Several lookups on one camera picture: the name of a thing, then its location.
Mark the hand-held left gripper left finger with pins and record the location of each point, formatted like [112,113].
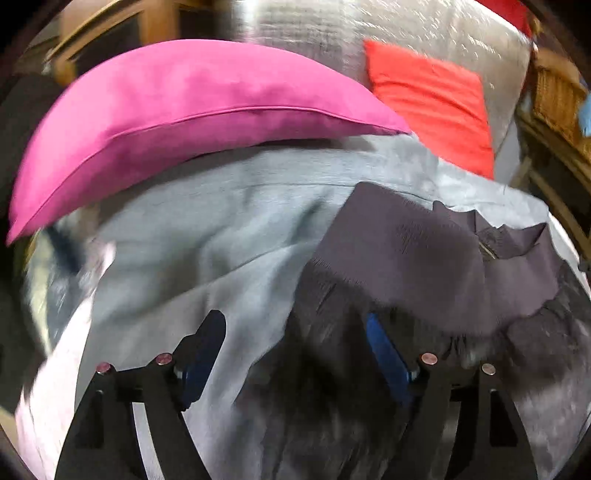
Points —
[203,360]

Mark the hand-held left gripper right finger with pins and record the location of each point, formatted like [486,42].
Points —
[385,355]

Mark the dark grey garment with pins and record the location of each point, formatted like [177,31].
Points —
[415,258]

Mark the light blue blanket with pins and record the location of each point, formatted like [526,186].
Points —
[184,258]

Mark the pale pink cloth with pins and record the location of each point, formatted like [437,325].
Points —
[51,406]

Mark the dark blue cloth strip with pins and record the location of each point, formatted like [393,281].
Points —
[61,247]

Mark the magenta pillow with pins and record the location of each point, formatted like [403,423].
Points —
[184,106]

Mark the red pillow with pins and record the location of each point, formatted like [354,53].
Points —
[434,101]

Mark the wicker basket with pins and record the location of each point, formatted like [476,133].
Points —
[556,92]

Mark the light blue object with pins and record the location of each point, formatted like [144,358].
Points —
[585,113]

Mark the silver quilted sofa back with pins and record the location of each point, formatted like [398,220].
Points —
[323,32]

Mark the dark red cloth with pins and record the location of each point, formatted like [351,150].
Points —
[508,11]

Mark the wooden shelf frame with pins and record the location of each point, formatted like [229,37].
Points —
[554,166]

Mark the wooden furniture frame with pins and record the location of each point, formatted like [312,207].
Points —
[152,23]

